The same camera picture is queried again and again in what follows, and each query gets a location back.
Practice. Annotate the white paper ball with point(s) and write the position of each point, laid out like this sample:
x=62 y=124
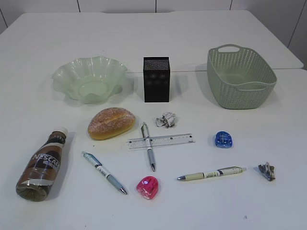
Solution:
x=168 y=119

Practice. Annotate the green ruffled glass plate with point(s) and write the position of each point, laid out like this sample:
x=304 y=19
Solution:
x=89 y=80

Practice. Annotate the blue pencil sharpener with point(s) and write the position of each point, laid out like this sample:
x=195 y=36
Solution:
x=223 y=140

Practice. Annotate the blue grey ballpoint pen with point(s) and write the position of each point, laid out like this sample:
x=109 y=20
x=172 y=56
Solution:
x=105 y=173

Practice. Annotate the grey pen on ruler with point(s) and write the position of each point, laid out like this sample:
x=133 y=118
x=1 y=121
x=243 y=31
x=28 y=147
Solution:
x=146 y=137

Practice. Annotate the pink pencil sharpener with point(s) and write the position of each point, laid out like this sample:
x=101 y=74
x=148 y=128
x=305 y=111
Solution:
x=148 y=187

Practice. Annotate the Nescafe coffee bottle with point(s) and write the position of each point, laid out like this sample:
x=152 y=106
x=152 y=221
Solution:
x=41 y=171

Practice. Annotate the cream ballpoint pen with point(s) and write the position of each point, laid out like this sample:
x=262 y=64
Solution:
x=216 y=173

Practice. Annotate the sugared bread roll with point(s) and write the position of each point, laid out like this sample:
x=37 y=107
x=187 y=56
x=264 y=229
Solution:
x=110 y=122

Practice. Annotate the green woven plastic basket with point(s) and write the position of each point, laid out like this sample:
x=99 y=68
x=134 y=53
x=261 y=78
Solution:
x=239 y=77

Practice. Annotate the clear plastic ruler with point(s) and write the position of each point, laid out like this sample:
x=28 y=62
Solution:
x=139 y=143

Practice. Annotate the dark paper scrap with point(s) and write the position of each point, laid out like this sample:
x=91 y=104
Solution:
x=267 y=171

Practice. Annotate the black mesh pen holder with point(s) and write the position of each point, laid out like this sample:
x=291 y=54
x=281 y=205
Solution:
x=156 y=79

